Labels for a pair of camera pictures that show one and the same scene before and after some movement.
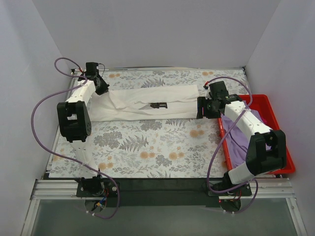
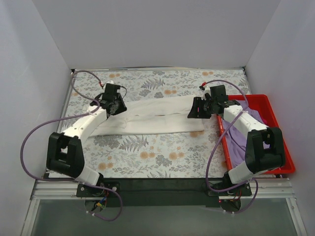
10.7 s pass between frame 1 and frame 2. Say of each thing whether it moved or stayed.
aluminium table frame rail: stayed
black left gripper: moved
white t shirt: moved
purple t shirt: stayed
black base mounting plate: stayed
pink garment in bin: stayed
